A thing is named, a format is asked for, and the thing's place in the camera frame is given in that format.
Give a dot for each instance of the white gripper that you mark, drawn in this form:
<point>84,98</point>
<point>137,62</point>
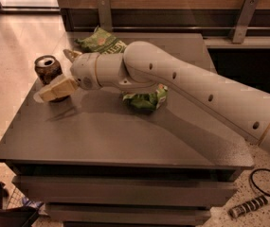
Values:
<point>83,70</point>

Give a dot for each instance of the orange soda can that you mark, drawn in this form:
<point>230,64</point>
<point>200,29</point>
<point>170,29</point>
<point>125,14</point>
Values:
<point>50,74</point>

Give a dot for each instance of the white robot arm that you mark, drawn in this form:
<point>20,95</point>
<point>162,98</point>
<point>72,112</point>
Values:
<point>144,66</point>

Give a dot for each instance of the green Kettle chip bag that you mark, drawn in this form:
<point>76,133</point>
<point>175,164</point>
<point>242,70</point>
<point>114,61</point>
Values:
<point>103,42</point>

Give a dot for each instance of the green crumpled snack bag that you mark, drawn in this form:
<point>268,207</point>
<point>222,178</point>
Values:
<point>147,102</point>

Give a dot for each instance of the grey drawer cabinet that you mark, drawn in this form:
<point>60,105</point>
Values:
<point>94,162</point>

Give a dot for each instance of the dark bin at corner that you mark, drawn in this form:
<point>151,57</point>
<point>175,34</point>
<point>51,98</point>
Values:
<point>2,205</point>

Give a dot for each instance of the black white striped cylinder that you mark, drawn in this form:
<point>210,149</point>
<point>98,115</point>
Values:
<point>247,207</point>

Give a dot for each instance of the left metal wall bracket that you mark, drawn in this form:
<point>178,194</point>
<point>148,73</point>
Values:
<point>105,15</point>

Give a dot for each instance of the metal wall bracket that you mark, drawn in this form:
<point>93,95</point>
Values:
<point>105,15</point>
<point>246,13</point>

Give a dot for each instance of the right metal wall bracket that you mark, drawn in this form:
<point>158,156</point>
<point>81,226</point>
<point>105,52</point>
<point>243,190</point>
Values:
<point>246,13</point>

